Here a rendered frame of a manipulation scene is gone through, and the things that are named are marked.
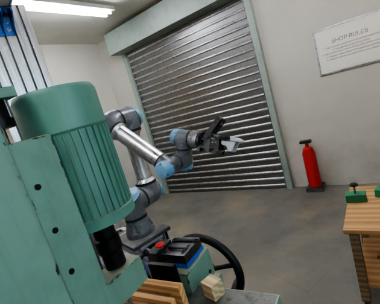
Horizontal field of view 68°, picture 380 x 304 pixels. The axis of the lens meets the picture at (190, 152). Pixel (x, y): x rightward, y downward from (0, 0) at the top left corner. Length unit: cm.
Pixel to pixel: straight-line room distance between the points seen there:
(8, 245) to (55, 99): 27
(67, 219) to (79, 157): 12
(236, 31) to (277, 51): 55
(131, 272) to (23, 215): 34
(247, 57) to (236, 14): 50
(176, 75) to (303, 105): 176
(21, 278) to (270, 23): 337
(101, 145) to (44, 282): 28
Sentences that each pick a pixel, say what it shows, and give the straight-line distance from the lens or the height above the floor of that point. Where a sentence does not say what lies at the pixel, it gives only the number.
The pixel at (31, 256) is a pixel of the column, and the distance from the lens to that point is 52.
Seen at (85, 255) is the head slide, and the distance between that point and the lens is 62.
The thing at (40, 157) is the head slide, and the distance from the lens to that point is 57.
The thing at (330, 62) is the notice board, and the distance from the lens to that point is 340.
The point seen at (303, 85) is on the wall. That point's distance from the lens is 348.
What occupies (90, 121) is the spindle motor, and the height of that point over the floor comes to 142.
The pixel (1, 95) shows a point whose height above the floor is 151.
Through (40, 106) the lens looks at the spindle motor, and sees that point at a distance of 62.
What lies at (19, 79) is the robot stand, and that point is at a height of 170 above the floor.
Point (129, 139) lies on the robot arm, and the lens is 132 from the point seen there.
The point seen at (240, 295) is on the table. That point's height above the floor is 90.
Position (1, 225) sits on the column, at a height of 131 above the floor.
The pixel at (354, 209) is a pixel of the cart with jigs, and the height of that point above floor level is 53.
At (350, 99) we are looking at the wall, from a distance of 343.
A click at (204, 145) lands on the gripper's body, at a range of 124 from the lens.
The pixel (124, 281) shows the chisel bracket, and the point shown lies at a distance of 75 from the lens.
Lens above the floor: 141
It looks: 10 degrees down
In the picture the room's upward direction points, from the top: 16 degrees counter-clockwise
